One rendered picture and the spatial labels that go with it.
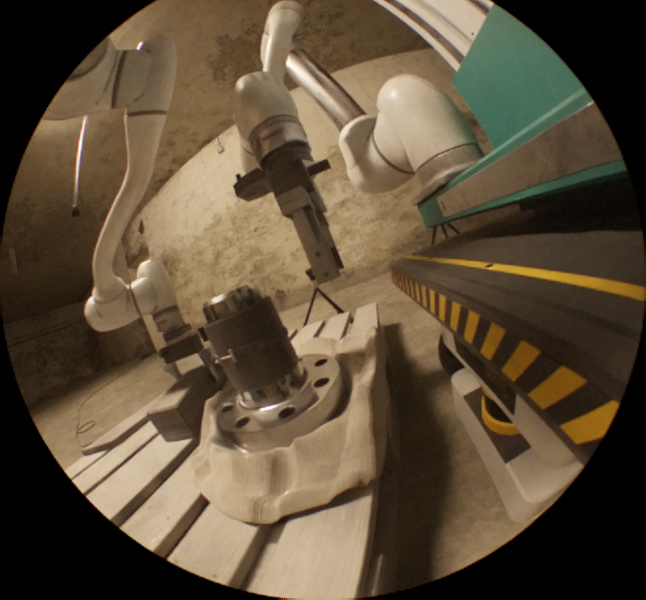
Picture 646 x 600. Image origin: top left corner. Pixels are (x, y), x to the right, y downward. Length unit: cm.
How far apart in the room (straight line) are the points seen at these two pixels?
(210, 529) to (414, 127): 67
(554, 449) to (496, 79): 45
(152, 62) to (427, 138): 54
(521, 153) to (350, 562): 38
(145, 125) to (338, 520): 66
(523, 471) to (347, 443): 21
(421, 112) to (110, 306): 79
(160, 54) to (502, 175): 58
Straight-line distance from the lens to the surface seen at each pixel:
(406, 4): 69
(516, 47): 42
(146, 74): 52
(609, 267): 16
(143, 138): 52
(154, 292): 65
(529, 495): 26
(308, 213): 24
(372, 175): 57
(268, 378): 36
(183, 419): 52
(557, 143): 21
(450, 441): 46
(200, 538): 35
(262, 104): 37
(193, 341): 64
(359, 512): 26
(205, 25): 275
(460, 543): 38
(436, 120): 43
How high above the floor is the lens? 38
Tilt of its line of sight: 3 degrees down
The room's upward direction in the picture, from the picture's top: 22 degrees counter-clockwise
